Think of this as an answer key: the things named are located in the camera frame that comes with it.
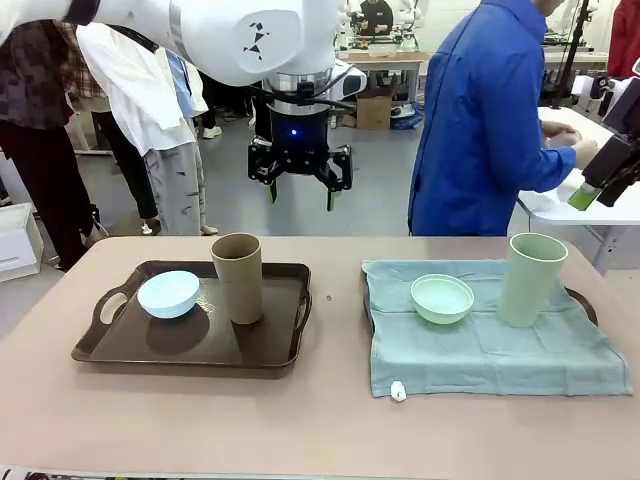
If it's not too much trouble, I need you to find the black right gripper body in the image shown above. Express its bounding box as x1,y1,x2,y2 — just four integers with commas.
582,76,640,177

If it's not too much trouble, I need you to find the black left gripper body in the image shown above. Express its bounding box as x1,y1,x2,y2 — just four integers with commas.
267,99,333,177

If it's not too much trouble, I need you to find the tall light green cup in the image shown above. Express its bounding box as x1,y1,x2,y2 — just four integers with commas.
496,232,569,329

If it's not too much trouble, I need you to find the tall brown cup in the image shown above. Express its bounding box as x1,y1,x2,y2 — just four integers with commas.
210,233,265,326

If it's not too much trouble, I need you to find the light blue bowl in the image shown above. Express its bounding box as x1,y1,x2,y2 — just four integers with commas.
137,270,200,320

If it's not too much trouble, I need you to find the light green bowl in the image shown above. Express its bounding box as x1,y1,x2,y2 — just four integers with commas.
410,273,475,326

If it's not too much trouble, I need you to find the teal cloth mat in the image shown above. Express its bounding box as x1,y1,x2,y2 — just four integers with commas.
360,258,634,400

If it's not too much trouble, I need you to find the right forearm blue sleeve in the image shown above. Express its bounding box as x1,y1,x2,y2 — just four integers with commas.
514,144,577,194

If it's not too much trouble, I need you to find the dark brown serving tray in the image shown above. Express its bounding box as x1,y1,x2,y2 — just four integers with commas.
71,262,313,370
363,284,600,334

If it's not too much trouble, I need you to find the person's right hand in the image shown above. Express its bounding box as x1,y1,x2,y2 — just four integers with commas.
572,139,600,169

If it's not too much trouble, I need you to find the person's left hand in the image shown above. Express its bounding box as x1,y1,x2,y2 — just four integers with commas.
542,122,583,150

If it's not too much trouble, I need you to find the white side table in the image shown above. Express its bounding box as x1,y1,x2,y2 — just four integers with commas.
517,104,640,274

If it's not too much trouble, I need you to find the cardboard box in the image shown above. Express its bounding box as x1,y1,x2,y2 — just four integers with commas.
355,87,399,131

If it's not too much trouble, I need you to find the black tripod stand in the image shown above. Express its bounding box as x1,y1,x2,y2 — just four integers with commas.
549,0,591,109

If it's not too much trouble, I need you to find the person in red jacket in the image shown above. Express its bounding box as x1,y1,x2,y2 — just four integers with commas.
197,74,224,140

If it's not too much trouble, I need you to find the person in red top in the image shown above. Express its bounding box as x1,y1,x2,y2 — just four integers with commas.
607,0,640,79

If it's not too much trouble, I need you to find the blue plastic bag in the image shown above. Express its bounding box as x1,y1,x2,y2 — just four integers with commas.
394,102,426,131

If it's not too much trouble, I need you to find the brown topped background workbench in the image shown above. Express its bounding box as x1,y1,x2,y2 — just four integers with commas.
337,51,432,129

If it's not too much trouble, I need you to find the person in blue jacket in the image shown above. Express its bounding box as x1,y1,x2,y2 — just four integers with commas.
408,0,600,238

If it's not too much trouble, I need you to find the person in black shirt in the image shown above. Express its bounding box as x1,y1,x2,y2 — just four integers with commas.
359,0,396,37

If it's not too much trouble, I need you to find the person in white coat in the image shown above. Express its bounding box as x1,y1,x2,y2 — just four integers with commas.
77,22,220,236

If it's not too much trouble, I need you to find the white storage box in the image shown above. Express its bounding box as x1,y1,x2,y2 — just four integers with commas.
0,202,41,284

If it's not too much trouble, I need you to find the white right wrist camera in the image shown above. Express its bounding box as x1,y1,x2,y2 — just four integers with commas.
571,73,615,101

